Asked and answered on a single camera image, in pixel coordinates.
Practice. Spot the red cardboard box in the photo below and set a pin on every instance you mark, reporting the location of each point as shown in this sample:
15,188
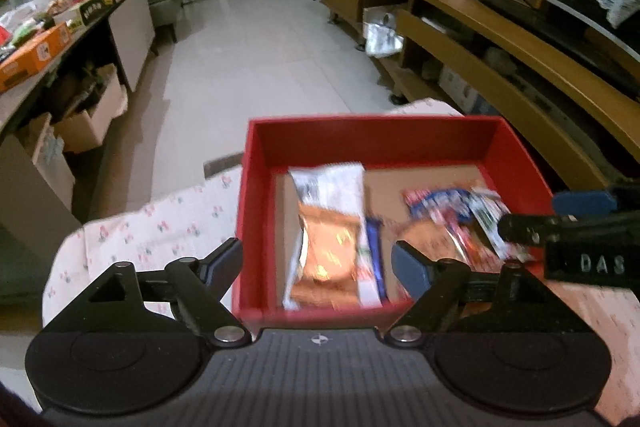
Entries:
350,142

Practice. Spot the open cardboard box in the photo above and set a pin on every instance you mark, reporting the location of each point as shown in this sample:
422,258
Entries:
95,117

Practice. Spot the white green wafer packet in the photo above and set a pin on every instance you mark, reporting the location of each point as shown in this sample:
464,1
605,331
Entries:
487,217

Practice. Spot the blue snack packet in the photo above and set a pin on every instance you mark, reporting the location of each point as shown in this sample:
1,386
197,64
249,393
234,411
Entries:
375,237

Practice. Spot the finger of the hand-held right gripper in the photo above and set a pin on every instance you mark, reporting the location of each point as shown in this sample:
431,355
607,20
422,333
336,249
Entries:
525,229
582,202

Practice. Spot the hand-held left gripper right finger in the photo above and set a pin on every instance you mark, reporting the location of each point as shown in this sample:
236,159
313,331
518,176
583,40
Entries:
407,264

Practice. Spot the pile of snack bags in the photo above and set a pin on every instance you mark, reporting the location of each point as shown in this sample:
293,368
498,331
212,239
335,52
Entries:
35,14

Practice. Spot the triangular red cartoon snack packet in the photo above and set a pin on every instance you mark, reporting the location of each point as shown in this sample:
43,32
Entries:
440,207

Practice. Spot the black television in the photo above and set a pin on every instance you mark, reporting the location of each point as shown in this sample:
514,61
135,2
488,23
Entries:
575,32

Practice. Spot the silver foil bag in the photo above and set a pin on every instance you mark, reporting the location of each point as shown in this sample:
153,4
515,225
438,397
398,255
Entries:
382,32

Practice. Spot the dark flat box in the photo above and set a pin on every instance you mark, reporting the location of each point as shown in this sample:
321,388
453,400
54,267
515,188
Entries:
97,7

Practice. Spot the flat orange box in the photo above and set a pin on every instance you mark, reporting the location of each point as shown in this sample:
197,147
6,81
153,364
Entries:
35,54

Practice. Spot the folded cardboard sheet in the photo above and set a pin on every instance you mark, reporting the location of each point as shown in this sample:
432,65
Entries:
50,162

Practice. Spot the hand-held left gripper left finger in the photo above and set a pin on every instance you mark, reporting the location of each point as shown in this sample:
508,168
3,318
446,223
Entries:
225,259

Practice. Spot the white snack packet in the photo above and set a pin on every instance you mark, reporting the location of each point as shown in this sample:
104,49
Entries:
330,187

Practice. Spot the long grey side table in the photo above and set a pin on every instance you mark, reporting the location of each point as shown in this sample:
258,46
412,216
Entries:
132,32

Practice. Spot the cherry print tablecloth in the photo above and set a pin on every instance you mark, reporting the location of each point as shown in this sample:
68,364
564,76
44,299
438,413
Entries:
150,227

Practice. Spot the orange foil snack packet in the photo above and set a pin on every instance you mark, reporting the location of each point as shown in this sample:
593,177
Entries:
325,247

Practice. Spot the white box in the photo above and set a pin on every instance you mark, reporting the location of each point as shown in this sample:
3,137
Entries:
457,89

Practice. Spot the wooden television cabinet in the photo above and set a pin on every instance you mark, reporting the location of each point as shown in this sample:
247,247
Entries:
500,37

